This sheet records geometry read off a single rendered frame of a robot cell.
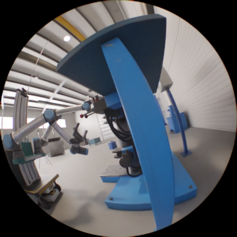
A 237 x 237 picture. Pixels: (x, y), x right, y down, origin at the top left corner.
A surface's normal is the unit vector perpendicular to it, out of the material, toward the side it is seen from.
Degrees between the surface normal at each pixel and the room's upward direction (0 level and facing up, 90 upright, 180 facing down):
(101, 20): 173
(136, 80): 90
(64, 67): 180
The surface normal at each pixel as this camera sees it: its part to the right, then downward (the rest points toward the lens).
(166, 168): -0.34, -0.04
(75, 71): 0.29, 0.94
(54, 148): 0.86, -0.33
